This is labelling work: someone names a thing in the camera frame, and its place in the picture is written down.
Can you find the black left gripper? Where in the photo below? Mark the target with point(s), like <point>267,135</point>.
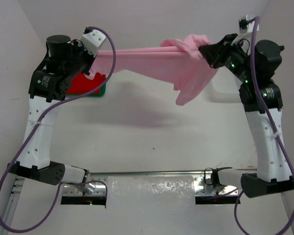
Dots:
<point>77,46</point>

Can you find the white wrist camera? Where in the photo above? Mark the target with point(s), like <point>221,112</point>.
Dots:
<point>92,40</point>
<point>247,24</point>

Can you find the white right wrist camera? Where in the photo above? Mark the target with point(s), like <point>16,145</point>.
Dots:
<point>247,24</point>

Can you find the green t shirt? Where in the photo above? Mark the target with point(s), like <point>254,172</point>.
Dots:
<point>100,92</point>

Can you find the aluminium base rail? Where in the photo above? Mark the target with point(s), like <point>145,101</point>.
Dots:
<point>199,181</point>

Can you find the pink t shirt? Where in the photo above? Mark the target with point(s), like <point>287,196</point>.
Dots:
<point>175,61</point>

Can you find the red t shirt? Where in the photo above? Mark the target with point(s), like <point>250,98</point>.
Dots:
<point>81,84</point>

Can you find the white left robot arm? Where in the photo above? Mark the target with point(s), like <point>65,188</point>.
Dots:
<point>32,160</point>

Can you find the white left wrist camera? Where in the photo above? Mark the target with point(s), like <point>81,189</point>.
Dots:
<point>92,40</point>

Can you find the white plastic bin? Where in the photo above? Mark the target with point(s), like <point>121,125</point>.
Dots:
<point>225,87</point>

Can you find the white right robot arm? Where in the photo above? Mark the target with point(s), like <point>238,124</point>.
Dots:
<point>262,102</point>

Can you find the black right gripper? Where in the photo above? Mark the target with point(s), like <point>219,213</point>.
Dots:
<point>215,52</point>

